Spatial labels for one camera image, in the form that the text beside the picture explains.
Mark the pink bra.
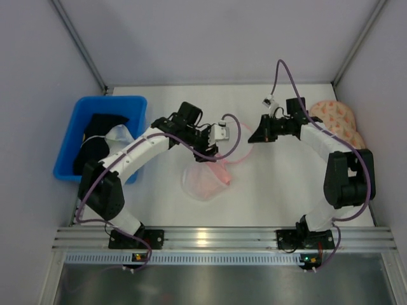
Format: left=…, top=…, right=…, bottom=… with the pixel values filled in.
left=195, top=160, right=232, bottom=197

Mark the white mesh laundry bag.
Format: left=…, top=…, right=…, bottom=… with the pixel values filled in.
left=181, top=123, right=253, bottom=201

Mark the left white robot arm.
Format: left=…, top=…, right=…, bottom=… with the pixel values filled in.
left=78, top=102, right=226, bottom=243

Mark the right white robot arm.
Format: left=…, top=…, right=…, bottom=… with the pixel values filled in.
left=248, top=95, right=376, bottom=253

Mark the floral padded laundry case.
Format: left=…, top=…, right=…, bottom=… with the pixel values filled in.
left=310, top=100, right=366, bottom=149

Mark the blue plastic bin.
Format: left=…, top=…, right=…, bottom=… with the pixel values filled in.
left=53, top=95, right=148, bottom=182

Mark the dark navy garment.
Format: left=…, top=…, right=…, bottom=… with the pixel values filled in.
left=72, top=114, right=128, bottom=175

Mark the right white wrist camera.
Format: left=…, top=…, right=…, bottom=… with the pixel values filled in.
left=262, top=95, right=279, bottom=111

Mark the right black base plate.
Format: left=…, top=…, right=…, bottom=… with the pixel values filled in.
left=276, top=229, right=335, bottom=251

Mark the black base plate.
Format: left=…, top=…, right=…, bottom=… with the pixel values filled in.
left=276, top=229, right=335, bottom=251
left=108, top=229, right=164, bottom=250

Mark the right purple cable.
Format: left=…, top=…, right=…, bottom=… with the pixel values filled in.
left=272, top=58, right=373, bottom=271

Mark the purple cable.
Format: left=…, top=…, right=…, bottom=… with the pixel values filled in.
left=272, top=58, right=373, bottom=271
left=76, top=113, right=241, bottom=273

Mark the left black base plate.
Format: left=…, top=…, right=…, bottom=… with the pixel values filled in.
left=108, top=229, right=164, bottom=250

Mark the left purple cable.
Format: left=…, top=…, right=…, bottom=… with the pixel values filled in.
left=76, top=113, right=241, bottom=273

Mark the aluminium mounting rail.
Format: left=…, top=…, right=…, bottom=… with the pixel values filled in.
left=52, top=226, right=397, bottom=253

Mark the slotted cable duct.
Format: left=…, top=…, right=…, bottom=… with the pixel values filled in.
left=65, top=252, right=305, bottom=266

